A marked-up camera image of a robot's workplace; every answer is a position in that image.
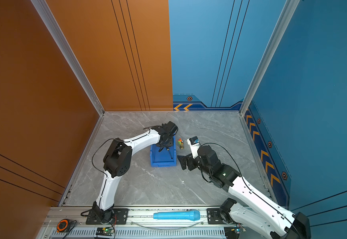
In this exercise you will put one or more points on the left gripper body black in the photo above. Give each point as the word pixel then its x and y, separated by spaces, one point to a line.
pixel 163 144

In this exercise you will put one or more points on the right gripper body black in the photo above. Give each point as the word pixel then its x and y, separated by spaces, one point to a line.
pixel 193 163

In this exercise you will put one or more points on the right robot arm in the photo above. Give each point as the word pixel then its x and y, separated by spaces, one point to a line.
pixel 247 206

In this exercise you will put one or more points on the blue plastic bin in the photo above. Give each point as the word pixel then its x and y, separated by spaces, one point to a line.
pixel 162 159

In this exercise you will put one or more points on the cyan flashlight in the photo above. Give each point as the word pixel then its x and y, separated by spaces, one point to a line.
pixel 192 215

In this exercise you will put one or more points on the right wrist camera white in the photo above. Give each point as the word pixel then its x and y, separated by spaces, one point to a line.
pixel 194 145

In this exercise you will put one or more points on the orange black tape measure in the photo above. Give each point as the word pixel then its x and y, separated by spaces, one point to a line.
pixel 63 226

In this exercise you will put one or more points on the green circuit board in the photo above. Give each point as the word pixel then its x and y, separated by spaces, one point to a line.
pixel 105 233

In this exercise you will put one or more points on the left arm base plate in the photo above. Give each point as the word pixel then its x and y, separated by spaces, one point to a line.
pixel 118 217

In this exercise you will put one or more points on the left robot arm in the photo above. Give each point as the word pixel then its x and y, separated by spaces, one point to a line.
pixel 117 161

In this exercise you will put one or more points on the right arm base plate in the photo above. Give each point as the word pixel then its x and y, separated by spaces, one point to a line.
pixel 218 216

